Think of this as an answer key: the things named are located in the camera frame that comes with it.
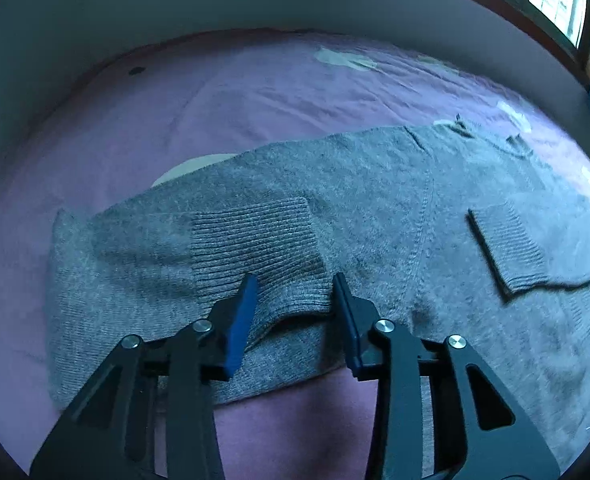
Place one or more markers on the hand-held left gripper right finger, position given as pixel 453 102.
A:
pixel 347 320

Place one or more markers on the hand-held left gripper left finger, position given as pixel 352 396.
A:
pixel 241 320

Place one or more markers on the grey knitted sweater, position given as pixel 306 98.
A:
pixel 385 220

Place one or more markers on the purple blanket with cream dots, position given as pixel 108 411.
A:
pixel 125 135

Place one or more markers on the small black object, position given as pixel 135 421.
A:
pixel 135 70

